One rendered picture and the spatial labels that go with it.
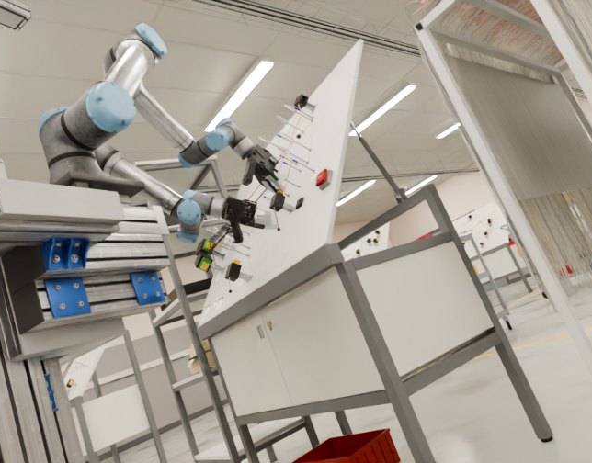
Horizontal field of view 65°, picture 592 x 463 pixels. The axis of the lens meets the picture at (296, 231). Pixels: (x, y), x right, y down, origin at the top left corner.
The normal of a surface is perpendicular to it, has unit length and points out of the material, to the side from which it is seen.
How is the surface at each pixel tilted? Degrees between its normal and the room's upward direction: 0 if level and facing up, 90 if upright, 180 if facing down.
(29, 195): 90
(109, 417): 90
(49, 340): 90
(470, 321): 90
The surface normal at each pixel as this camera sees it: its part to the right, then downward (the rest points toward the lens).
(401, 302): 0.50, -0.38
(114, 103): 0.82, -0.33
